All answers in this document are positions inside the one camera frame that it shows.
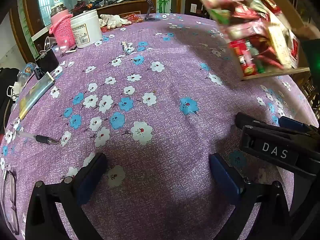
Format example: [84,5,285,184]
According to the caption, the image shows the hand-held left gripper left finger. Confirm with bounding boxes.
[25,152,110,240]

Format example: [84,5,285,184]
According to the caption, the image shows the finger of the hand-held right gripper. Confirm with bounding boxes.
[235,112,305,141]
[279,116,320,137]

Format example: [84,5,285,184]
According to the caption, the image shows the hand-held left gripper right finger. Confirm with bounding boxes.
[209,153,294,240]

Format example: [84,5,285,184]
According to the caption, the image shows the shallow cardboard box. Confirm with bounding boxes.
[185,0,312,81]

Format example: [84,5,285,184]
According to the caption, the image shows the pile of mixed snacks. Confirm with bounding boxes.
[204,0,300,77]

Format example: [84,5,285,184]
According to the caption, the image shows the wooden chair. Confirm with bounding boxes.
[297,75,320,105]

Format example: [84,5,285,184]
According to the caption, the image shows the black ballpoint pen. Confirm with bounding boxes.
[16,131,60,145]

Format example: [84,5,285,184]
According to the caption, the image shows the eyeglasses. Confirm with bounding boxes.
[0,169,20,235]

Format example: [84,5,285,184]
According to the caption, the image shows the purple floral tablecloth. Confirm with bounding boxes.
[0,12,320,240]

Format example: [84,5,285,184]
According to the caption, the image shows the black bag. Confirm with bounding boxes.
[0,67,20,130]

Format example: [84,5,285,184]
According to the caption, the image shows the small bottle with cartoon label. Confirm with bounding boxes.
[17,62,38,83]

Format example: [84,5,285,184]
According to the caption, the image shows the black box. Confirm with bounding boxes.
[36,49,59,73]

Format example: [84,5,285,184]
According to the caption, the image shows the blue white candy wrapper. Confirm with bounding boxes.
[121,41,135,55]

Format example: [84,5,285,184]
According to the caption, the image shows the clear plastic cup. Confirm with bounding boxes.
[44,36,68,53]

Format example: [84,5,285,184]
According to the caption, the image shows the red gold paper packet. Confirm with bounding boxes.
[122,13,142,22]

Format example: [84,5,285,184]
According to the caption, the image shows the white plastic bucket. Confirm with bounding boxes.
[70,10,103,48]

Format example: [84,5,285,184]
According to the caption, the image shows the jar in pink knit cover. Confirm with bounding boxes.
[49,2,76,49]

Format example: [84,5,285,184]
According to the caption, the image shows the white cotton gloves bundle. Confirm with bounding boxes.
[99,14,132,29]

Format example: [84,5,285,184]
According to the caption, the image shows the wooden sideboard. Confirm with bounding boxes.
[67,0,148,17]

